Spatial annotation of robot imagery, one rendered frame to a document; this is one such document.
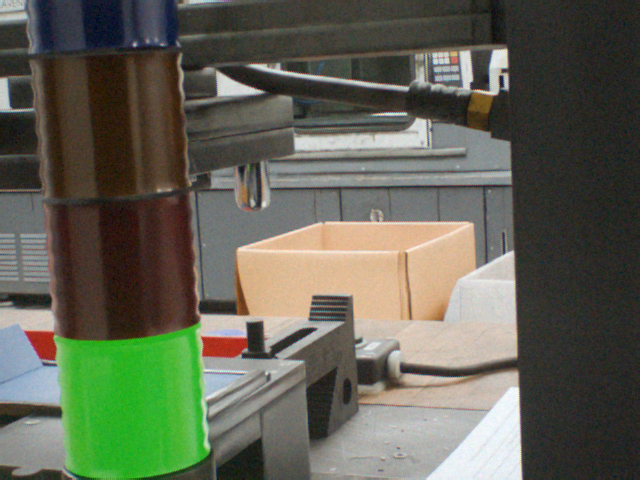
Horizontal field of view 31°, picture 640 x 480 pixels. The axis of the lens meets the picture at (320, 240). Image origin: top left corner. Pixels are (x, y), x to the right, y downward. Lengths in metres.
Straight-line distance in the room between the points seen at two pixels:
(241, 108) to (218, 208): 5.15
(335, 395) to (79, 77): 0.57
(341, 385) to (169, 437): 0.54
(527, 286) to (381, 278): 2.41
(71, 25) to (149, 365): 0.08
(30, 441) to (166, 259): 0.29
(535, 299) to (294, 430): 0.25
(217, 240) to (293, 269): 2.84
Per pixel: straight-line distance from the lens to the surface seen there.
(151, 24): 0.28
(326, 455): 0.78
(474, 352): 1.04
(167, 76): 0.29
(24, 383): 0.66
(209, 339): 0.88
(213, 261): 5.81
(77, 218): 0.28
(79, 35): 0.28
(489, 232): 5.20
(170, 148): 0.29
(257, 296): 3.02
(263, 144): 0.62
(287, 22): 0.50
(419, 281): 2.91
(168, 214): 0.28
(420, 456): 0.77
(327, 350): 0.80
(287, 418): 0.65
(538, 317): 0.46
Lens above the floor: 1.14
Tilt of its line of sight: 8 degrees down
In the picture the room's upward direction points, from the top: 3 degrees counter-clockwise
